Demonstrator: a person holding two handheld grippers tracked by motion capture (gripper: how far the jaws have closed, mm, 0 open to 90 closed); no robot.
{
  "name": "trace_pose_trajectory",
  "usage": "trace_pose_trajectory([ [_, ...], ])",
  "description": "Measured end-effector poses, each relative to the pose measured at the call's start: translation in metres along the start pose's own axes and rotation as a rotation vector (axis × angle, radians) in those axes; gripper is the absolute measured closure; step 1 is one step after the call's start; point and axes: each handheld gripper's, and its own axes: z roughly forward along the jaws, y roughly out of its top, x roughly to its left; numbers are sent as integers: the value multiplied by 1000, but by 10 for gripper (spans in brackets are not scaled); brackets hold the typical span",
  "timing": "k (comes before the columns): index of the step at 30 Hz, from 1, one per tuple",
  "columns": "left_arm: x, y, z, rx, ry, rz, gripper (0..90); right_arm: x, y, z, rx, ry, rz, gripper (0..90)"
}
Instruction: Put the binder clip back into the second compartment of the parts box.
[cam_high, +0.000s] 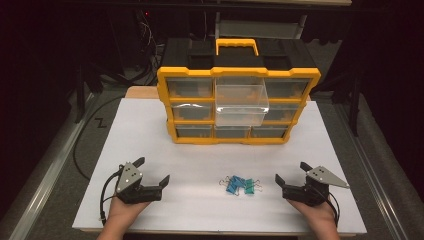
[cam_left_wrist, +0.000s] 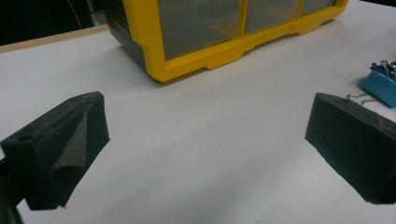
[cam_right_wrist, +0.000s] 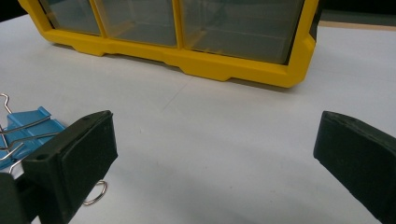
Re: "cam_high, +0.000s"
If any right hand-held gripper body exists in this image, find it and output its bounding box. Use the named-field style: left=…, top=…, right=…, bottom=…
left=282, top=165, right=350, bottom=207

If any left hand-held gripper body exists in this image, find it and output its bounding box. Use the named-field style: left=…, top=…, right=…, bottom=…
left=115, top=162, right=164, bottom=205

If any teal binder clip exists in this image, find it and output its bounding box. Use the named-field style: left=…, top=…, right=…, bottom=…
left=244, top=178, right=263, bottom=195

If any blue binder clip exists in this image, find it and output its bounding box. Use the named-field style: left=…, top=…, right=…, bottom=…
left=219, top=175, right=247, bottom=190
left=225, top=181, right=243, bottom=197

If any pulled-out clear plastic drawer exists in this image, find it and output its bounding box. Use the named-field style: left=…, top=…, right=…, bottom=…
left=214, top=77, right=270, bottom=127

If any yellow black drawer organizer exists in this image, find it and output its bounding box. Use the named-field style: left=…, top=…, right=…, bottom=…
left=156, top=38, right=322, bottom=145

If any person's right hand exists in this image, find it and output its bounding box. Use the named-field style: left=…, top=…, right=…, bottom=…
left=287, top=199, right=338, bottom=231

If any person's left hand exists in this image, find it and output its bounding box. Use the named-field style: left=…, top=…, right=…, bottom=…
left=108, top=198, right=151, bottom=226

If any black metal stand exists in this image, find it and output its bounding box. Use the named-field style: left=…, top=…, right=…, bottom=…
left=73, top=61, right=105, bottom=124
left=332, top=64, right=364, bottom=138

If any set of closed clear drawers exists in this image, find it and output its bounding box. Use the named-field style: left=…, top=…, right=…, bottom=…
left=165, top=77, right=311, bottom=139

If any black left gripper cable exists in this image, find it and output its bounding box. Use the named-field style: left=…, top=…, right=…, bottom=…
left=98, top=170, right=123, bottom=225

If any black floor cable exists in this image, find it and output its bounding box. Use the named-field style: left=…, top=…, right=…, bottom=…
left=72, top=95, right=125, bottom=182

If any bundle of background cables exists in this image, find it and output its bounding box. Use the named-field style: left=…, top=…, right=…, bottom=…
left=132, top=9, right=166, bottom=86

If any grey metal frame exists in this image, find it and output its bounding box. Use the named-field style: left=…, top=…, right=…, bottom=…
left=214, top=12, right=308, bottom=41

